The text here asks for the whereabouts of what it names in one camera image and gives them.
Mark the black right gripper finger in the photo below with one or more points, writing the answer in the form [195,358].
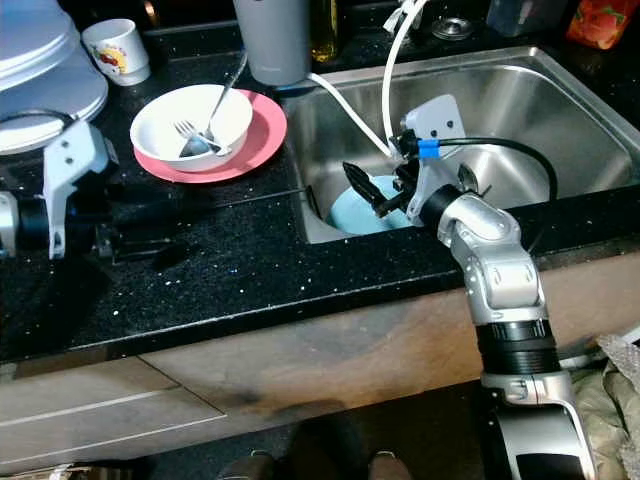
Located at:
[363,188]
[406,145]

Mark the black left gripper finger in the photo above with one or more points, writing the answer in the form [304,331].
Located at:
[158,240]
[160,257]

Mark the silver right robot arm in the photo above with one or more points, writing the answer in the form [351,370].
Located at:
[500,270]

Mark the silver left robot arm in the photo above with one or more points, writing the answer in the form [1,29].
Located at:
[15,225]

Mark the blue tape strip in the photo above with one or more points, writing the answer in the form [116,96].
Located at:
[428,149]

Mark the light blue plate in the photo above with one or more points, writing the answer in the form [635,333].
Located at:
[350,215]

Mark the metal spoon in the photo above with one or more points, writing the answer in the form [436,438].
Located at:
[195,147]

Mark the pink plate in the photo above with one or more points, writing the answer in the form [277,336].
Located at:
[265,135]

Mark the metal fork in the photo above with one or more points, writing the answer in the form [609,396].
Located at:
[185,130]

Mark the round metal strainer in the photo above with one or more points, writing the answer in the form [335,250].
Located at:
[450,28]

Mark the white faucet head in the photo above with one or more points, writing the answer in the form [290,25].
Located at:
[403,14]

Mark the white bowl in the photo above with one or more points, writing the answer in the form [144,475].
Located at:
[160,105]

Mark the yellow oil bottle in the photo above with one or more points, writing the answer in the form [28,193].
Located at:
[324,30]

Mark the stainless steel sink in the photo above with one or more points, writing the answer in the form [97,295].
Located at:
[550,100]

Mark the wooden cabinet front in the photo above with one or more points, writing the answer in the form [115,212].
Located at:
[340,350]

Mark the grey tumbler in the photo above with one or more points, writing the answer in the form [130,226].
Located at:
[272,45]

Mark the dark plastic container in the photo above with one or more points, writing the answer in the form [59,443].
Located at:
[518,17]

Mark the white printed mug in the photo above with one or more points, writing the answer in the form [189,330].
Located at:
[117,55]

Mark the white domed lid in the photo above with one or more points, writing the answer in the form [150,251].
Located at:
[35,40]

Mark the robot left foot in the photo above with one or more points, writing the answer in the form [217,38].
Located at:
[248,468]

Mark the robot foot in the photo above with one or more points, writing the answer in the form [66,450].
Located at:
[388,468]
[248,468]

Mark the red printed packet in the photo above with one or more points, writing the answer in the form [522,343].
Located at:
[600,22]

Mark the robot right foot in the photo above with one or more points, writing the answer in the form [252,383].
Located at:
[388,468]

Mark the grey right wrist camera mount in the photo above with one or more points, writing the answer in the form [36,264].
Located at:
[438,120]

